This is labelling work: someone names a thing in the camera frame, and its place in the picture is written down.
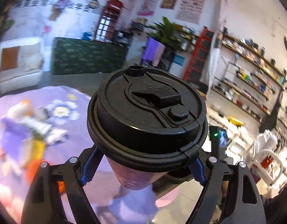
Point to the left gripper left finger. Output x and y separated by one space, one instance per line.
43 203

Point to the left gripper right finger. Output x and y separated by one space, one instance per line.
242 202

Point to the red paper cup black lid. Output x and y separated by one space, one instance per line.
147 123

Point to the yellow tray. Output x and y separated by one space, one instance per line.
235 121

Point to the purple floral tablecloth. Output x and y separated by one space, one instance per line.
110 201

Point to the red ladder shelf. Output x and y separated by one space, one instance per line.
198 59

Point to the white sofa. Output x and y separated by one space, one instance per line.
29 64

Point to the brown cushion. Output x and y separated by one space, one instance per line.
9 58

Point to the green patterned counter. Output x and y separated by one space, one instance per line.
76 56

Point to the purple towel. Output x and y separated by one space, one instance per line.
153 52

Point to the green potted plant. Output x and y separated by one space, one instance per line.
164 33

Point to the red telephone booth cabinet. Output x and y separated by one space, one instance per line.
106 26

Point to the blue wall sign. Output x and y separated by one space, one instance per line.
179 60

